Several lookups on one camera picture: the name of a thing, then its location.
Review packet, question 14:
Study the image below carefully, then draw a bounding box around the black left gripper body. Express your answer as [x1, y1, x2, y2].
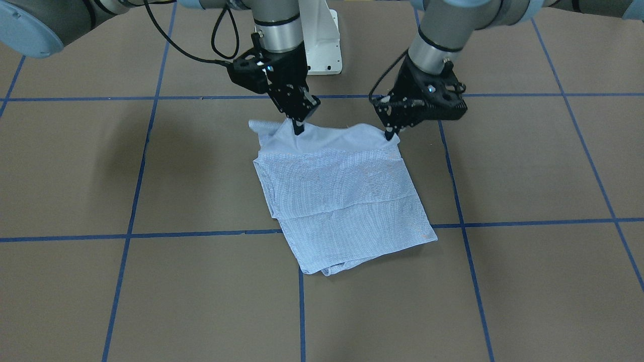
[370, 55, 441, 141]

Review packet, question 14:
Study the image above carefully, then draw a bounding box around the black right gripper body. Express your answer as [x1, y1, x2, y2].
[264, 43, 320, 135]

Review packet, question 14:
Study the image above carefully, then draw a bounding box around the light blue striped shirt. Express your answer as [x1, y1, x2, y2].
[249, 119, 438, 277]

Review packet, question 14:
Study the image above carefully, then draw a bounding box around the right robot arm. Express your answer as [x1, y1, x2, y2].
[1, 1, 320, 135]

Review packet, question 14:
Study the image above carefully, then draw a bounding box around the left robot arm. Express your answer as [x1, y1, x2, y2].
[369, 1, 642, 141]

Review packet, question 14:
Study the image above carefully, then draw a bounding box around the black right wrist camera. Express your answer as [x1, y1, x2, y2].
[226, 48, 269, 95]

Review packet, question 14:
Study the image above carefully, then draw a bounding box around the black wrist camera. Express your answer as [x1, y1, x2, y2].
[226, 48, 269, 95]
[427, 71, 468, 121]

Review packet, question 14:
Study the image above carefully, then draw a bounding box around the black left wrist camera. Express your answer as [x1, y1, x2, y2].
[427, 71, 468, 121]

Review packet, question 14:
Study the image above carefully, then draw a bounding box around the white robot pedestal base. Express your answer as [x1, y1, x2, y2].
[298, 1, 343, 75]

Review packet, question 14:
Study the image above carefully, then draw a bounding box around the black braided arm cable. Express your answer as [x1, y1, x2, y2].
[143, 0, 239, 65]

